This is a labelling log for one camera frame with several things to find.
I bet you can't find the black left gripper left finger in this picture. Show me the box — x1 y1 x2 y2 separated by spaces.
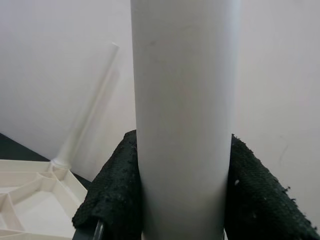
71 129 142 240

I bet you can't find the white plastic table leg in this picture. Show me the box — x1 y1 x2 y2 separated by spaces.
51 42 120 171
129 0 242 240

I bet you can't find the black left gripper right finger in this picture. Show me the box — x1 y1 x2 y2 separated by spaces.
225 133 319 240

